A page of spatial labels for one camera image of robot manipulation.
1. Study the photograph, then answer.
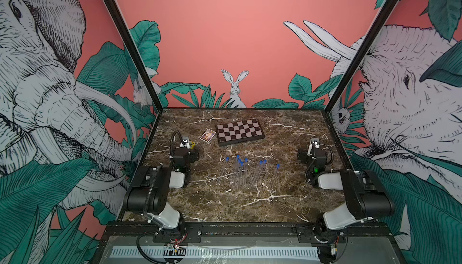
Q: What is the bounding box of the small card box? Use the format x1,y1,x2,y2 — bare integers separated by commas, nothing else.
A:
200,129,216,143

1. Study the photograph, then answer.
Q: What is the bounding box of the black mounting rail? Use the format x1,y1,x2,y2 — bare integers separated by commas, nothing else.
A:
101,221,392,245

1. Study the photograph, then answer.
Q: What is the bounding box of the folded chess board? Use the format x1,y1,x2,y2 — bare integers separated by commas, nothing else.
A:
216,118,265,147

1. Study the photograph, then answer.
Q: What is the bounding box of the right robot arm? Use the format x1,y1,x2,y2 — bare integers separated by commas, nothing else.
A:
297,142,395,244

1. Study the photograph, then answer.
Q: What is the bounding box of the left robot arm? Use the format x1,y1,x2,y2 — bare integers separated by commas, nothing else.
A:
123,147,199,230

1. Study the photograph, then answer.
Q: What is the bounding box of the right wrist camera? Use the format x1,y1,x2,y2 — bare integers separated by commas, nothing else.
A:
309,138,320,149

